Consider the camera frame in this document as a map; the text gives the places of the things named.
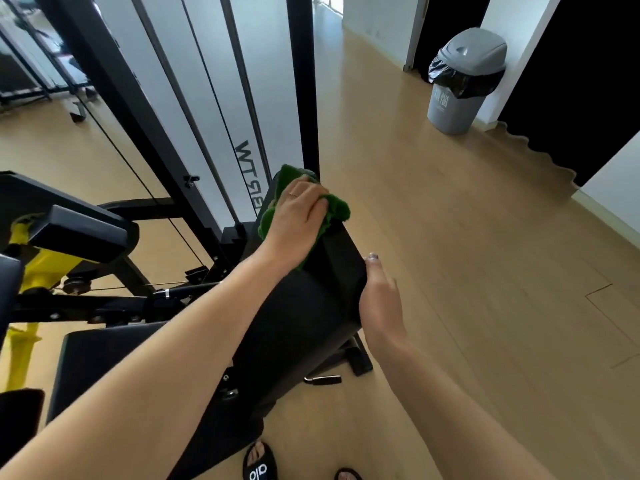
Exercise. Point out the black padded seat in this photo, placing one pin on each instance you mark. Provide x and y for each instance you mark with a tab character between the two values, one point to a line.
100	354

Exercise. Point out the black square pad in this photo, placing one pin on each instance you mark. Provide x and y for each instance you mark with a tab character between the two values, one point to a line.
20	424

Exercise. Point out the white weight stack panel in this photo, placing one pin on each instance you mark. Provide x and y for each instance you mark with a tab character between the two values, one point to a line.
270	69

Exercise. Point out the grey swing-lid trash bin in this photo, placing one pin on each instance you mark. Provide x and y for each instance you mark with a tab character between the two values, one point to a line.
452	112

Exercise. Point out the green cleaning cloth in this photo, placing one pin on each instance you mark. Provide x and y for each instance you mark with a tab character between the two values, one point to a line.
339	209

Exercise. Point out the black curtain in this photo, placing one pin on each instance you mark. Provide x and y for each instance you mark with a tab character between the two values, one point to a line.
560	84
450	19

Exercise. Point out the black exercise equipment frame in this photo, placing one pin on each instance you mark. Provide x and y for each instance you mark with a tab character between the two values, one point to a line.
30	69

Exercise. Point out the black bin liner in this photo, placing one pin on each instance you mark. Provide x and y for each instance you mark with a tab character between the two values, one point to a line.
462	79

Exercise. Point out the person's right hand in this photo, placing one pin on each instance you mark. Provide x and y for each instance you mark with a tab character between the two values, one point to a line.
381	309

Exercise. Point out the person's right forearm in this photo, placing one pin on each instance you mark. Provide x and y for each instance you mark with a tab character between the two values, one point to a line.
450	419

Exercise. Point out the person's right thumb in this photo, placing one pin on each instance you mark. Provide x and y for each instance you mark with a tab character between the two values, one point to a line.
374	268

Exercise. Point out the black gym machine frame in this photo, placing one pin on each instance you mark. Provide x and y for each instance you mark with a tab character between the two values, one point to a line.
125	94

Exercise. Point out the person's left forearm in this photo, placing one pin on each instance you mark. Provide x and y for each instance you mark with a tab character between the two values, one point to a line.
165	374

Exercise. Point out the black padded backrest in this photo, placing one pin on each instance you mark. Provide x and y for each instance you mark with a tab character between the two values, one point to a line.
300	314

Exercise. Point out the person's left hand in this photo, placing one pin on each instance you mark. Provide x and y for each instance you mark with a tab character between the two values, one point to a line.
292	224

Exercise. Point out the black slide sandal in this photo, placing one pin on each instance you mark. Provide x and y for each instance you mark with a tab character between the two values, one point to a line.
261	467
348	474

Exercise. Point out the person's left fingers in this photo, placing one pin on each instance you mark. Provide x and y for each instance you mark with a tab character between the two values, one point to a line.
309	190

